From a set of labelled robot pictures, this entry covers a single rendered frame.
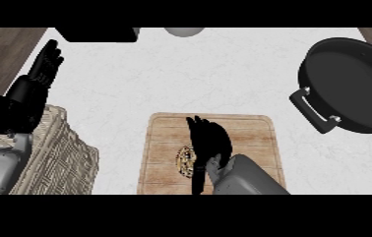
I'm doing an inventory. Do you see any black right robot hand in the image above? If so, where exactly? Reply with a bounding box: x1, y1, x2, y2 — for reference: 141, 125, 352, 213
184, 115, 233, 196

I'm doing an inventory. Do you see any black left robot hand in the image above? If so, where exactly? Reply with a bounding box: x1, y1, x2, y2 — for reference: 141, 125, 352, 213
0, 38, 64, 136

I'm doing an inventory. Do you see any brown cupcake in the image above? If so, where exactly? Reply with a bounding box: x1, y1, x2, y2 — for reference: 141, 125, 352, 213
174, 144, 197, 178

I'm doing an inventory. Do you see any wooden cutting board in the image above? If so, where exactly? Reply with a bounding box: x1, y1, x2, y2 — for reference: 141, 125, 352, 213
135, 112, 287, 196

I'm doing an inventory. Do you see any black pot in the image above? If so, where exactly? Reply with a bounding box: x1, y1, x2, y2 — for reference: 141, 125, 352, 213
287, 36, 372, 135

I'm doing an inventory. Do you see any pale wicker basket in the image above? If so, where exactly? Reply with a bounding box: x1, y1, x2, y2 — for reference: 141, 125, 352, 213
0, 104, 100, 196

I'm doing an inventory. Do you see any black appliance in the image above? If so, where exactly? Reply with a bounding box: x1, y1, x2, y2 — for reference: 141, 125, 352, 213
53, 27, 141, 44

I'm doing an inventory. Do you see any grey round object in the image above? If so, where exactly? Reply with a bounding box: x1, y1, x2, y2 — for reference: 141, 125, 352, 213
162, 27, 206, 38

